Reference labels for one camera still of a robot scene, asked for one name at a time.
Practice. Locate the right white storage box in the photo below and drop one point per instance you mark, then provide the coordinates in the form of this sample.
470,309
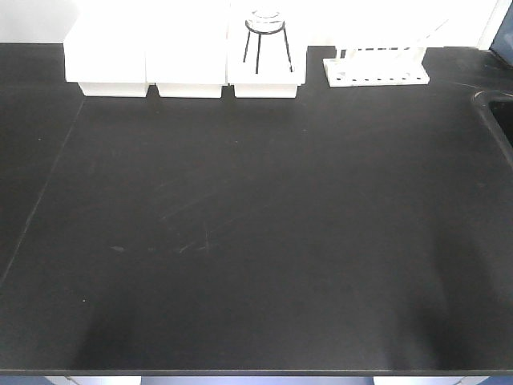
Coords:
271,65

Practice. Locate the white storage box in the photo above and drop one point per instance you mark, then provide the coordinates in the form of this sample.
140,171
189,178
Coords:
271,65
105,61
187,58

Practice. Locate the middle white storage box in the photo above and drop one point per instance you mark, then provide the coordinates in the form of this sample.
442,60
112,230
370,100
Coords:
187,58

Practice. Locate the clear glass dish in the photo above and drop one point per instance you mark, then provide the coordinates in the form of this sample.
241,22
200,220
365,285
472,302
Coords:
265,21

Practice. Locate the white test tube rack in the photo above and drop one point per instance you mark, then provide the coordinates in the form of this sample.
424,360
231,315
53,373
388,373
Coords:
391,54

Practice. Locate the left white storage box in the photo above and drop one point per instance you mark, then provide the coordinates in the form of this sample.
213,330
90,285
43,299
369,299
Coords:
105,61

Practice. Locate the black lab sink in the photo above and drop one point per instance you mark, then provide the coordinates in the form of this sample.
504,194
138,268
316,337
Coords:
495,110

